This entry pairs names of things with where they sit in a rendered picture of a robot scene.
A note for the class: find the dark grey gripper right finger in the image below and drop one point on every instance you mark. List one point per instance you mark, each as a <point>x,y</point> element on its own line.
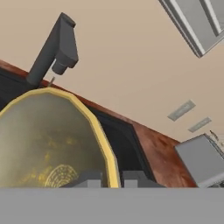
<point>137,178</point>

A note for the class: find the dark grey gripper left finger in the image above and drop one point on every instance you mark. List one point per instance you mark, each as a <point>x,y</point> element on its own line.
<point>90,179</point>

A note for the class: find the yellow rimmed bowl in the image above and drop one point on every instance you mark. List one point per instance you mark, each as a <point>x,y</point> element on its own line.
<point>52,137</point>

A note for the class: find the black sink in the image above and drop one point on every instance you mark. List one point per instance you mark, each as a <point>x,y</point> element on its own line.
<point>124,145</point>

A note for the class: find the grey box appliance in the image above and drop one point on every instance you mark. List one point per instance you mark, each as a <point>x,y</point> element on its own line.
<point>201,160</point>

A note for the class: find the dark grey tap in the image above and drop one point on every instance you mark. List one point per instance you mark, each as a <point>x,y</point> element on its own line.
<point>59,43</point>

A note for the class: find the grey framed window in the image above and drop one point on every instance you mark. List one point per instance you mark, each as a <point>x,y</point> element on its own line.
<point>201,26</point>

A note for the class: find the grey wall socket plate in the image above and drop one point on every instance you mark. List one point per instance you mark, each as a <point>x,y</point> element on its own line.
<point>200,124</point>
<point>181,110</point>

